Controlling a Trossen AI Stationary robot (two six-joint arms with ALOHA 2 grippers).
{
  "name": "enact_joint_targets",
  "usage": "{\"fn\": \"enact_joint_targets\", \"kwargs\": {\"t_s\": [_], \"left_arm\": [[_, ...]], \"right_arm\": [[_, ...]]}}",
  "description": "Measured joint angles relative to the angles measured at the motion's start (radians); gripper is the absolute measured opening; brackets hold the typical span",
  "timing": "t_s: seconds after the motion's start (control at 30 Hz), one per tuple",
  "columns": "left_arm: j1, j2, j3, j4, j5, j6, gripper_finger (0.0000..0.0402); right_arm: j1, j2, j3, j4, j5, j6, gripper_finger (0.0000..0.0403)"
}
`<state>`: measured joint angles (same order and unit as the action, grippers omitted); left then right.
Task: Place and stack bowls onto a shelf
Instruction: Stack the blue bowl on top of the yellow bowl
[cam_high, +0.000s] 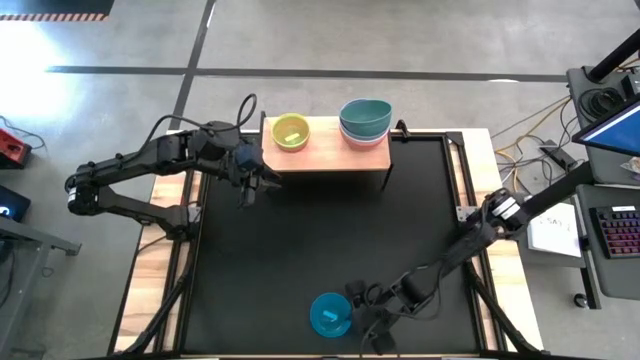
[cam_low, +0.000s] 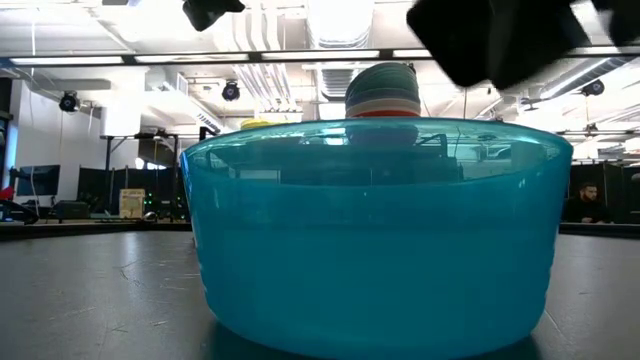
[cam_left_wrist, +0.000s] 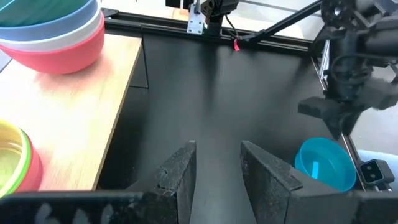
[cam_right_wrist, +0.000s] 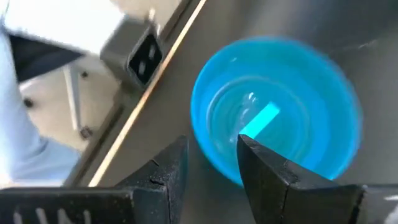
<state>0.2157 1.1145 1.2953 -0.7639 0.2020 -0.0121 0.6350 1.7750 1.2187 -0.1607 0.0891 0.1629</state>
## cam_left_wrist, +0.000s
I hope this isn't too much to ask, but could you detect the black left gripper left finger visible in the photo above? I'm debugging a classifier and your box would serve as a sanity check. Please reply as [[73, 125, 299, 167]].
[[126, 139, 198, 224]]

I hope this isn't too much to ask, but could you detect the translucent blue plastic bowl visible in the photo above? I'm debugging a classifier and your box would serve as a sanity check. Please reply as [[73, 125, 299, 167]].
[[294, 137, 358, 193]]

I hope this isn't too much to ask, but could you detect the translucent green plastic bowl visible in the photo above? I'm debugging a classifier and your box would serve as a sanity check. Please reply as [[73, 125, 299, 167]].
[[0, 129, 32, 199]]

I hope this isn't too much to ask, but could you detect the white ribbed bowl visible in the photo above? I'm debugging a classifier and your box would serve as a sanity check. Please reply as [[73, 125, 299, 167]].
[[0, 11, 104, 53]]

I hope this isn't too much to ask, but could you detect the black table-level camera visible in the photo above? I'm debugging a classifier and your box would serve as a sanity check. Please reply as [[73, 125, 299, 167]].
[[359, 159, 396, 192]]

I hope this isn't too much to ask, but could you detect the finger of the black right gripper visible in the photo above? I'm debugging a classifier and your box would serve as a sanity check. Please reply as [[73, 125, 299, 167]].
[[360, 77, 398, 111], [297, 96, 363, 141]]

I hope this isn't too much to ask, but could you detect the light blue bowl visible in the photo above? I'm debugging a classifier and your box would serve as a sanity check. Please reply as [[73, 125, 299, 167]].
[[0, 0, 100, 42]]

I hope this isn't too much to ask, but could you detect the coral red bowl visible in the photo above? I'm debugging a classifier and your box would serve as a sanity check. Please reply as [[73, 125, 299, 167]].
[[0, 21, 106, 75]]

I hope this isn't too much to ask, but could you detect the black metal table frame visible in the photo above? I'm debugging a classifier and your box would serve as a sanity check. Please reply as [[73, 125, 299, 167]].
[[101, 0, 365, 191]]

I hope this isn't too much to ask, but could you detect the silver metal bracket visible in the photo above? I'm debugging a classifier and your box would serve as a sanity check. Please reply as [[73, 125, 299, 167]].
[[186, 2, 205, 35]]

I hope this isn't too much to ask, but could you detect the light wooden shelf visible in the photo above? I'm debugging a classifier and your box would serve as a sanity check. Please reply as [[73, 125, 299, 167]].
[[0, 33, 143, 192]]

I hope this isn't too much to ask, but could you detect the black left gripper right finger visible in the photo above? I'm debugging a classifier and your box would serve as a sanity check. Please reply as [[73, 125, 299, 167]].
[[240, 139, 340, 224]]

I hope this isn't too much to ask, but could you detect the translucent yellow plastic bowl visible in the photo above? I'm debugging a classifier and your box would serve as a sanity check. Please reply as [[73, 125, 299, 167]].
[[0, 119, 25, 198]]

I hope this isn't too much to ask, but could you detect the dark teal bowl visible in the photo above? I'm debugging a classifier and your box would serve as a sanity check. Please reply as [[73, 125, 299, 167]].
[[0, 0, 90, 27]]

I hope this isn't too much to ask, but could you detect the translucent pink plastic bowl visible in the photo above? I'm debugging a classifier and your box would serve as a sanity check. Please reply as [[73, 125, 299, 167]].
[[14, 133, 44, 194]]

